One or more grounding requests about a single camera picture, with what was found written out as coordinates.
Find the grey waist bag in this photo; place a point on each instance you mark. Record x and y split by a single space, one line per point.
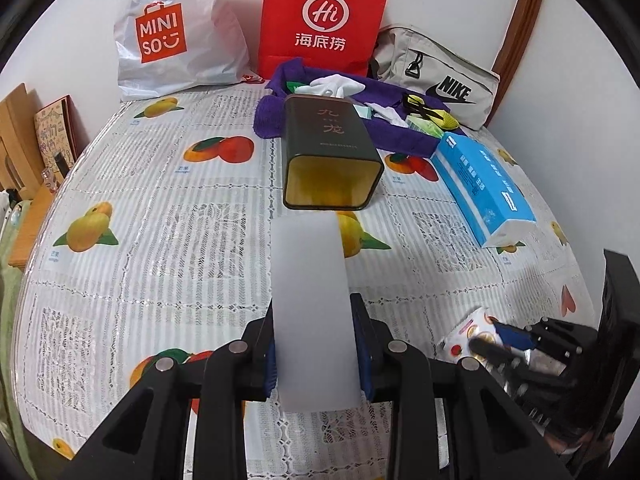
400 45

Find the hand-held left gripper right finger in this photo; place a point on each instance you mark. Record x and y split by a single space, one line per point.
366 375

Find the purple towel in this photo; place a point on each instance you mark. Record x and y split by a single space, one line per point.
270 115

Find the white fruit printed snack packet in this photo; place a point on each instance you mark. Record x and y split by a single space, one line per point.
465 332

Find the white plastic shopping bag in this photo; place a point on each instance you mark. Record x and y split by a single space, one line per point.
200 35

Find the brown wooden door frame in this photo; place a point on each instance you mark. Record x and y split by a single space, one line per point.
525 15

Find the dark green tin box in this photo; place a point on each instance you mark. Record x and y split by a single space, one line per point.
325 150

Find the small black object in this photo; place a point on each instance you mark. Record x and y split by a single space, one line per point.
417 102

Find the blue tissue pack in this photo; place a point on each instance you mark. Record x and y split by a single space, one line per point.
480 185

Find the red paper bag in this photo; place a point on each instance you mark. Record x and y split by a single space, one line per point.
280 10

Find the fruit printed tablecloth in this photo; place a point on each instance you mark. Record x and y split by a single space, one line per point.
175 260

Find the person's right hand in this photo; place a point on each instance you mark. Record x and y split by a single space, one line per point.
580 415

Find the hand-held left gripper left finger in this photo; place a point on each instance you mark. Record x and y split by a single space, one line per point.
270 367

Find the pale green packet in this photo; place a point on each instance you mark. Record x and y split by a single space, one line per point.
361 110

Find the white foam block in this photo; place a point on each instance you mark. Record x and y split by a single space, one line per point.
315 310

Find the green wet wipe packet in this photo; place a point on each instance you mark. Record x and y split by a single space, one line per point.
425 128

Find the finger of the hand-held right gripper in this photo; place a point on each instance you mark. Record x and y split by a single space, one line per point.
495 352
515 337

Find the brown patterned book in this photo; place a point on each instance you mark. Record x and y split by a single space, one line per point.
52 130

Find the small green packet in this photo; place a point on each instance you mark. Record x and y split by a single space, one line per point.
295 85

